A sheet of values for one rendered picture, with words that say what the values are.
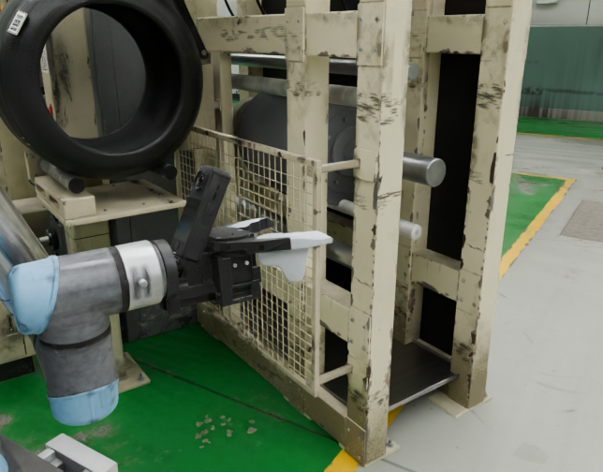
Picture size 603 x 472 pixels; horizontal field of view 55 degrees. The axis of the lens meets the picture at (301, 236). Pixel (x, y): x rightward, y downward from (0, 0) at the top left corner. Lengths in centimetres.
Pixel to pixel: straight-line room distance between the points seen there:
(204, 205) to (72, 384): 24
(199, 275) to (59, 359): 18
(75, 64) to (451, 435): 176
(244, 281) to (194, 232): 9
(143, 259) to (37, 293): 11
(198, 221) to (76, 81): 146
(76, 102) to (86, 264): 148
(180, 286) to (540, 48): 990
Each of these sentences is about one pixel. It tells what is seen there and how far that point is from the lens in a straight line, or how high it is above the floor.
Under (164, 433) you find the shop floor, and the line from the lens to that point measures 217.
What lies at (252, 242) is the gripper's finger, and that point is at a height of 108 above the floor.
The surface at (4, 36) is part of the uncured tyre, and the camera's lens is 171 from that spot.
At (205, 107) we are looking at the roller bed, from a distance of 219.
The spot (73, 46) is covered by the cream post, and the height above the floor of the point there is 126.
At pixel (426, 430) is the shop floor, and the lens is 217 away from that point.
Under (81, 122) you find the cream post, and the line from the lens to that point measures 211.
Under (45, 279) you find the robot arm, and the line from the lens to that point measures 64.
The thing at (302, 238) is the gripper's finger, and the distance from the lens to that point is 69.
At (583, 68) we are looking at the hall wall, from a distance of 1033.
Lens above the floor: 130
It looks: 19 degrees down
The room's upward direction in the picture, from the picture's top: straight up
